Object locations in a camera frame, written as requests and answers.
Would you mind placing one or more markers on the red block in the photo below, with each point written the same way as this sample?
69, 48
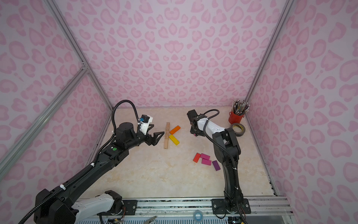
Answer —
197, 157

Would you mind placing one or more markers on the magenta block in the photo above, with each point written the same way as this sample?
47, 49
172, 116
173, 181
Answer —
205, 157
206, 162

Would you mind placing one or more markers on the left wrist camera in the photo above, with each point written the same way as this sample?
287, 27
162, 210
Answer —
144, 123

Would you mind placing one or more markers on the orange block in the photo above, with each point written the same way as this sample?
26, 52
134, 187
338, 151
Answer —
173, 131

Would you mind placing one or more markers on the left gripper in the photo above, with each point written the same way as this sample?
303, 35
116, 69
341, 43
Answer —
149, 138

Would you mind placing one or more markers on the purple block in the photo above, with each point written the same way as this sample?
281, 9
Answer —
216, 165

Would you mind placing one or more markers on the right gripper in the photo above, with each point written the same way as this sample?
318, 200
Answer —
193, 122

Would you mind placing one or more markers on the yellow block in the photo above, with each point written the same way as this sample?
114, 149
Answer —
174, 140

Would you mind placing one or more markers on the red pen cup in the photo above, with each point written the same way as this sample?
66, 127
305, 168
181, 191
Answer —
233, 118

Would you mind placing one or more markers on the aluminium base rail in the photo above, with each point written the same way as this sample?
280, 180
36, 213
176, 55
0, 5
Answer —
199, 210

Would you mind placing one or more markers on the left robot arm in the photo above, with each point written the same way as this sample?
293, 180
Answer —
60, 206

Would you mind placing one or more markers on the dark tape roll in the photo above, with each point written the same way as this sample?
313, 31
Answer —
238, 129

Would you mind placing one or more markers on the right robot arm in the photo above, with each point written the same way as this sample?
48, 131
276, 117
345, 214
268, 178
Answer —
226, 150

